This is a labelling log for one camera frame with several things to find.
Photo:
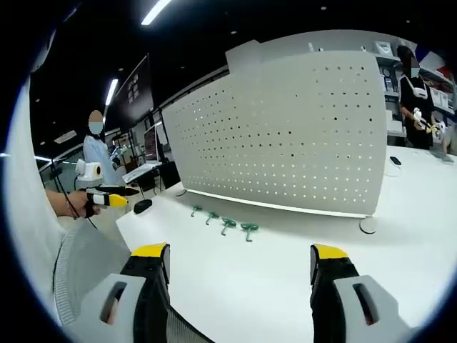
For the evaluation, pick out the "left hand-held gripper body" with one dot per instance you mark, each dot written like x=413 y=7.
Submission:
x=89 y=171

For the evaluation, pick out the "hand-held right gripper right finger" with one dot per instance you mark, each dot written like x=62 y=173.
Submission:
x=357 y=286

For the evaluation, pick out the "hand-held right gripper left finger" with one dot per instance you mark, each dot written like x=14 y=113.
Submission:
x=123 y=286

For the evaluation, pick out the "green hook assembly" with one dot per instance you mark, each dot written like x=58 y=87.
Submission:
x=196 y=210
x=249 y=228
x=227 y=225
x=211 y=216

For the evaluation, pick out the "white perforated mounting plate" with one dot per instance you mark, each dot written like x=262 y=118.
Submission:
x=275 y=135

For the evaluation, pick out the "person's left hand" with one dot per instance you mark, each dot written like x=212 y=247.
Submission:
x=80 y=205

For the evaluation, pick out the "black computer mouse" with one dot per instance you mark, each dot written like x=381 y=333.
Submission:
x=143 y=206

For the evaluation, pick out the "person's grey ribbed clothing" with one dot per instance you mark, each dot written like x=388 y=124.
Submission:
x=89 y=257

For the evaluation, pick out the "black box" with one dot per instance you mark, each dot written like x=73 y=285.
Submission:
x=169 y=175

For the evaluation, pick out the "computer monitor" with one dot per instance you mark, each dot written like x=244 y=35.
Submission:
x=151 y=144

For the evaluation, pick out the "black mesh chair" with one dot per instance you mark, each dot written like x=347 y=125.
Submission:
x=182 y=325

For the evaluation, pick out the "person's white shirt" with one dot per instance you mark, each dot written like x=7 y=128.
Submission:
x=32 y=214

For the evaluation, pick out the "long ceiling light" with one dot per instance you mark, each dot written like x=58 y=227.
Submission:
x=155 y=11
x=111 y=92

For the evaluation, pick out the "dark hanging sign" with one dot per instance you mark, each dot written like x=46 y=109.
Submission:
x=137 y=89

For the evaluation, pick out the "black smartphone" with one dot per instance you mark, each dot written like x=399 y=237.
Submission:
x=395 y=160

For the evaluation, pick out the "white partition panel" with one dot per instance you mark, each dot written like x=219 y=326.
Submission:
x=246 y=57

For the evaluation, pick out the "storage shelf with boxes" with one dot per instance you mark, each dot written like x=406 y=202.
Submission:
x=441 y=93

